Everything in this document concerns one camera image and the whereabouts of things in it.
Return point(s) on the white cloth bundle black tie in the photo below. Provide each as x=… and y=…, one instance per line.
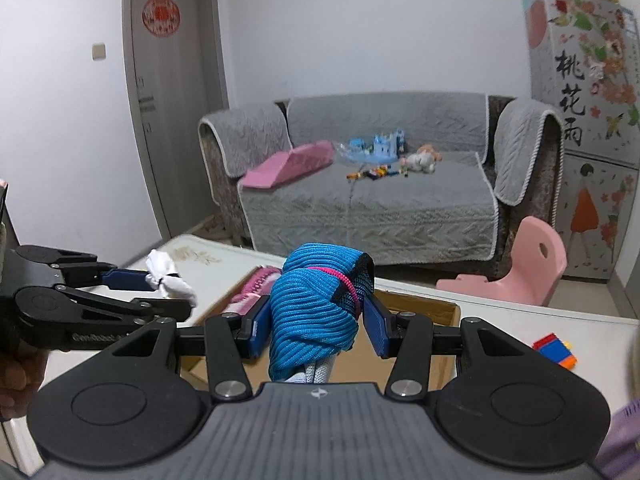
x=172, y=287

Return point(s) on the white desktop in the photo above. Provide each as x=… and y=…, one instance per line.
x=500, y=320

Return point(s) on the pink plastic chair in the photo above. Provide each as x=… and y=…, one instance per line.
x=530, y=260

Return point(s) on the wall switch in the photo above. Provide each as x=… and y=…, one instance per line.
x=99, y=51

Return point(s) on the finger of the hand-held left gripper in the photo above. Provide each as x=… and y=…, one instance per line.
x=127, y=279
x=150, y=310

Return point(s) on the grey sofa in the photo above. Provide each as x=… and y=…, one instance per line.
x=375, y=210

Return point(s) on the person's left hand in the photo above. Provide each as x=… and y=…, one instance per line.
x=17, y=380

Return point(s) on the cardboard box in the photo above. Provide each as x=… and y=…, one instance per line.
x=442, y=312

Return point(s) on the fridge with flower decals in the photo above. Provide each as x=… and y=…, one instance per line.
x=585, y=110

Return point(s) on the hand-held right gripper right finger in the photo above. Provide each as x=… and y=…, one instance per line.
x=376, y=327

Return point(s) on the red round door decoration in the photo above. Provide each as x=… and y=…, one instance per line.
x=161, y=16

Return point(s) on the blue knit sock bundle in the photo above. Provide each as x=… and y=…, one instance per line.
x=310, y=310

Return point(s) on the white plush toy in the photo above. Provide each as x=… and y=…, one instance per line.
x=419, y=161

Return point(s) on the red blue orange block toy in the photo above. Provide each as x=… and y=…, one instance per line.
x=552, y=350

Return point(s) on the grey door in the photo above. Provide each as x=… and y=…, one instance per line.
x=175, y=110

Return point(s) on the clear plastic bag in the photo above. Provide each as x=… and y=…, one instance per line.
x=342, y=150

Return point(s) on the blue toy castle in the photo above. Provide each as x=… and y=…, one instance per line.
x=385, y=147

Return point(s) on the pink wedge cushion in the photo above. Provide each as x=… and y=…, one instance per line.
x=290, y=165

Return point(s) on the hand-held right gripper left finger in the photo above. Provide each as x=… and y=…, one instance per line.
x=257, y=330

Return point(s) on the scattered small colourful toys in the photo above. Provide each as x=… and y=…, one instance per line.
x=375, y=173

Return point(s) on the maroon sock bundle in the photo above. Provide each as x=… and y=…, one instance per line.
x=250, y=292

